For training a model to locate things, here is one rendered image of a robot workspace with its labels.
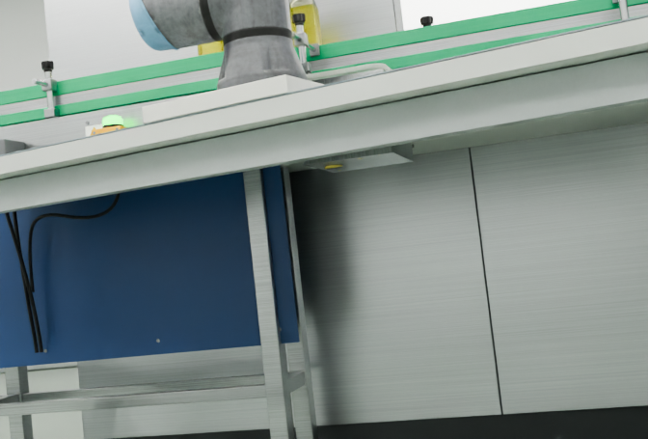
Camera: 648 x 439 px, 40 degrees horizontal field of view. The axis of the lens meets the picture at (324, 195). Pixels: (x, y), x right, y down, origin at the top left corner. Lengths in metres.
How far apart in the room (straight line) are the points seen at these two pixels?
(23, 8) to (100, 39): 3.82
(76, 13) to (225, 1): 1.05
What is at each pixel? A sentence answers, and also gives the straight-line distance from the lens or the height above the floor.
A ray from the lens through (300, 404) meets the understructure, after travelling 2.06.
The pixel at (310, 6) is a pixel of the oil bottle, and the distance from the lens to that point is 2.04.
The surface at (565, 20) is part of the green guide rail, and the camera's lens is 1.93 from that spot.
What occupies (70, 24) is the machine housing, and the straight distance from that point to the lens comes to 2.49.
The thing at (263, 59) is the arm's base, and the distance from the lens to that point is 1.43.
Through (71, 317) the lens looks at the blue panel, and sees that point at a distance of 2.10.
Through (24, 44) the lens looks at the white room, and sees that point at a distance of 6.19.
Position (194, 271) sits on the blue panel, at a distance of 1.95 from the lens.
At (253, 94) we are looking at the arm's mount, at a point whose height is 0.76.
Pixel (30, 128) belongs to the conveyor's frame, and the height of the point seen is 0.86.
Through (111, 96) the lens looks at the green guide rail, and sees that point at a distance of 2.06.
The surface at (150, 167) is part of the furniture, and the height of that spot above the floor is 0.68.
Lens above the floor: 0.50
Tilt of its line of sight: 4 degrees up
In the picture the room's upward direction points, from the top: 6 degrees counter-clockwise
